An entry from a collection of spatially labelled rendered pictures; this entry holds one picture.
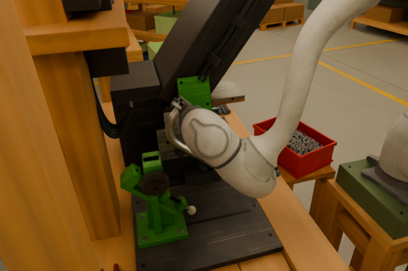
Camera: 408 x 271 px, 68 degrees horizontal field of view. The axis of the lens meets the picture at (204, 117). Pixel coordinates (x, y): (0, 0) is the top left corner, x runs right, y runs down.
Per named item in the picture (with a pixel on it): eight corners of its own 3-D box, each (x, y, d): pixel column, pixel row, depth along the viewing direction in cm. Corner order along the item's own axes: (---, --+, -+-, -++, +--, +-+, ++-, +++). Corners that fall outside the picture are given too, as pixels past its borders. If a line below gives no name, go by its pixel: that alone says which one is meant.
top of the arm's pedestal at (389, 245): (391, 171, 129) (393, 164, 127) (465, 230, 102) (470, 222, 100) (325, 187, 122) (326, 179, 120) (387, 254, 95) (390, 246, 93)
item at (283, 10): (282, 18, 783) (285, -13, 746) (303, 24, 720) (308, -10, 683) (243, 24, 738) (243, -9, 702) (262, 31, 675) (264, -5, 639)
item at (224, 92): (232, 87, 140) (232, 81, 139) (244, 101, 127) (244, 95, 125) (147, 98, 132) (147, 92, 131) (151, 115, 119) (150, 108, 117)
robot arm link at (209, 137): (169, 127, 77) (204, 158, 81) (178, 146, 62) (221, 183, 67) (198, 96, 77) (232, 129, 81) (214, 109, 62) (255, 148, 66)
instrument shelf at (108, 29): (122, -7, 137) (120, -17, 135) (130, 47, 60) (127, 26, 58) (63, -3, 132) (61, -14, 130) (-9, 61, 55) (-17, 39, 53)
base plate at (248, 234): (197, 97, 182) (197, 94, 181) (282, 251, 89) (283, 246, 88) (126, 107, 174) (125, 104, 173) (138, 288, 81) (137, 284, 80)
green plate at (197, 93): (208, 125, 121) (203, 72, 115) (214, 131, 113) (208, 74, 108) (180, 130, 119) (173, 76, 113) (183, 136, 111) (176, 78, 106)
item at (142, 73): (160, 124, 152) (152, 59, 135) (169, 160, 126) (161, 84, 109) (123, 130, 148) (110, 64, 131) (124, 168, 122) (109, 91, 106)
